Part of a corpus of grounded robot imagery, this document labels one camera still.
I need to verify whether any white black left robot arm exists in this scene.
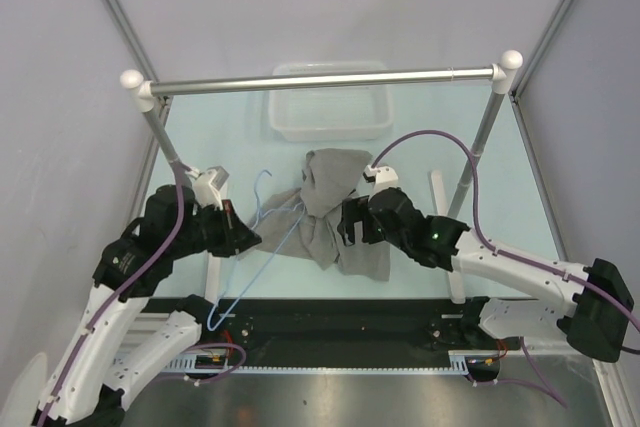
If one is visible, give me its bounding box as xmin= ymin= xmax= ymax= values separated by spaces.
xmin=31 ymin=185 xmax=261 ymax=426

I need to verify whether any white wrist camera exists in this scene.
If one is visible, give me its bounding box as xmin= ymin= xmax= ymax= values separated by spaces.
xmin=363 ymin=165 xmax=399 ymax=196
xmin=187 ymin=166 xmax=229 ymax=209

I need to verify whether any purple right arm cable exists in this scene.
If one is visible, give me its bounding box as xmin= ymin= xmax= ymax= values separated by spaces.
xmin=369 ymin=130 xmax=640 ymax=408

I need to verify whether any silver clothes rack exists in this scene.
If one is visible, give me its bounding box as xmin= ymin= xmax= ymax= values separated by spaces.
xmin=120 ymin=50 xmax=523 ymax=301

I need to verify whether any white slotted cable duct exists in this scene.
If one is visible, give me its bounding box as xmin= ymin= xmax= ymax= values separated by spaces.
xmin=159 ymin=352 xmax=500 ymax=379

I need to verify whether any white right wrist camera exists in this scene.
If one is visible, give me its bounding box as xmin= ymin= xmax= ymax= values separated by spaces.
xmin=363 ymin=165 xmax=399 ymax=196

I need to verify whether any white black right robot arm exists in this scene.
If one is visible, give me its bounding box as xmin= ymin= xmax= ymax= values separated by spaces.
xmin=338 ymin=187 xmax=639 ymax=363

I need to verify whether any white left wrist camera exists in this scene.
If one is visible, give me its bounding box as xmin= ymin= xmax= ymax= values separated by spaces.
xmin=187 ymin=166 xmax=229 ymax=209

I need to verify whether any grey t shirt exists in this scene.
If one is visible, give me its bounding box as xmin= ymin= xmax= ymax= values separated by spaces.
xmin=252 ymin=148 xmax=391 ymax=282

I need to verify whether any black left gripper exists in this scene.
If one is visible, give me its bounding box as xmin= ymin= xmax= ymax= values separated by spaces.
xmin=170 ymin=198 xmax=262 ymax=257

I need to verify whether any white perforated plastic basket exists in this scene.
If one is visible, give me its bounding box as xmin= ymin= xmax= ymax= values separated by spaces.
xmin=268 ymin=85 xmax=394 ymax=142

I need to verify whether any light blue plastic hanger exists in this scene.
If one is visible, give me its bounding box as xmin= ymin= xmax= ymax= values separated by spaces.
xmin=207 ymin=169 xmax=307 ymax=332

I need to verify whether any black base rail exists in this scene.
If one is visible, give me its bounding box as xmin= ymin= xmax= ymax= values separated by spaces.
xmin=162 ymin=299 xmax=509 ymax=371

